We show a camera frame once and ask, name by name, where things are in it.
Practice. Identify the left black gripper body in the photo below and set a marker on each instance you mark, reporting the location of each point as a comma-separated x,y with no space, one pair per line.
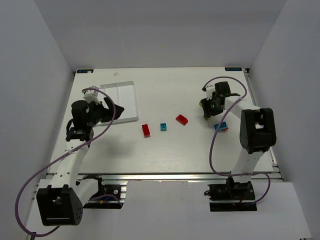
104,111

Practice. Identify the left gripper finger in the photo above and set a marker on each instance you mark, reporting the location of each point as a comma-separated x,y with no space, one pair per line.
109,102
116,111

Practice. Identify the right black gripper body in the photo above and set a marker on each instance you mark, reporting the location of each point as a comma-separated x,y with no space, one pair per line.
207,107

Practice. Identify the red long lego brick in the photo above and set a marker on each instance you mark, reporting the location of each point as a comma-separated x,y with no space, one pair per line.
146,130

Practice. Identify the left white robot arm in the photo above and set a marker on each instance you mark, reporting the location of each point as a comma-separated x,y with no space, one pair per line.
61,203

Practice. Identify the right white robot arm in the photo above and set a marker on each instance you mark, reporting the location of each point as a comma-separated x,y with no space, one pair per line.
257,132

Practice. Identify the white divided sorting tray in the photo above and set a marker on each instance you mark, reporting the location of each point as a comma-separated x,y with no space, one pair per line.
123,94

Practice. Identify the large teal lego brick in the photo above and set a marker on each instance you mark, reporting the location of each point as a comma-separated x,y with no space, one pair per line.
221,126

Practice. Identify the red sloped lego brick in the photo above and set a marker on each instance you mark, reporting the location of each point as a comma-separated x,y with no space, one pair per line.
182,119

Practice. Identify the left blue corner label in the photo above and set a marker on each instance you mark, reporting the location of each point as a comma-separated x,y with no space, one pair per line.
84,71

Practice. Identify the blue corner label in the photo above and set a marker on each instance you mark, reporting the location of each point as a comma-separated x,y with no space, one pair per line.
84,71
233,69

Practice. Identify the right blue corner label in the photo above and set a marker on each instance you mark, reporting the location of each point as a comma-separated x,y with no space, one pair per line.
233,69

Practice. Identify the small blue lego brick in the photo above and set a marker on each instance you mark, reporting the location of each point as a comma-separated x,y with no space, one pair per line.
163,127

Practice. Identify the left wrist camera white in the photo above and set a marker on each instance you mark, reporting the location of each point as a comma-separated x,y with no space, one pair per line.
91,95

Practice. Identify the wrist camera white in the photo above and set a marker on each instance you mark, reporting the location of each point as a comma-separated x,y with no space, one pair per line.
91,95
210,92

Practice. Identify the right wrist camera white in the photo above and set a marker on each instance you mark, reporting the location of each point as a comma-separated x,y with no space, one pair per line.
210,92

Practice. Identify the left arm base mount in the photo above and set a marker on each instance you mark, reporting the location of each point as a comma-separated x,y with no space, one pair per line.
109,195

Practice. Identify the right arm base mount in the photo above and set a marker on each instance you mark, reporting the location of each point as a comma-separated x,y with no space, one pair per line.
231,197

